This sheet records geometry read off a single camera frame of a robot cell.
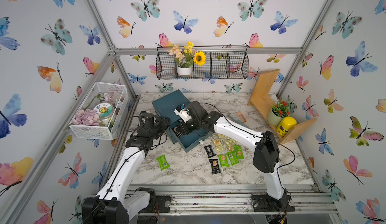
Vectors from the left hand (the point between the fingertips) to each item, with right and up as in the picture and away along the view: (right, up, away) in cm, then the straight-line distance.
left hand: (169, 119), depth 80 cm
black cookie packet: (+22, -19, +10) cm, 31 cm away
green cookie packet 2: (-5, -25, +6) cm, 26 cm away
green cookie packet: (+30, -24, +7) cm, 39 cm away
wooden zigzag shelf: (+59, +10, +26) cm, 65 cm away
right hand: (+4, -4, 0) cm, 6 cm away
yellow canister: (+64, -2, +4) cm, 64 cm away
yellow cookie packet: (+28, -17, +12) cm, 35 cm away
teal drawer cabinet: (-4, +6, +6) cm, 10 cm away
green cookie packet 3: (+35, -22, +8) cm, 42 cm away
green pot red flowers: (+60, +2, +8) cm, 61 cm away
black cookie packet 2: (+25, -27, +4) cm, 36 cm away
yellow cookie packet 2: (+35, -18, +10) cm, 41 cm away
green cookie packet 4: (+38, -19, +6) cm, 43 cm away
